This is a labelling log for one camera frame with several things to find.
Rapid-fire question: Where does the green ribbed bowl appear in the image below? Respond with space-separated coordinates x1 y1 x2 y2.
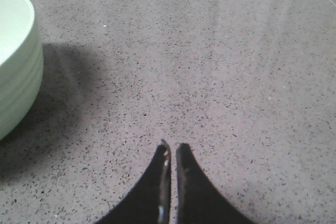
1 0 44 138

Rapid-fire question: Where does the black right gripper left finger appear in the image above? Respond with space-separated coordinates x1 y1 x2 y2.
97 140 171 224

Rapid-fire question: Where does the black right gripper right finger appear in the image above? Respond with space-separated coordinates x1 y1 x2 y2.
176 143 252 223

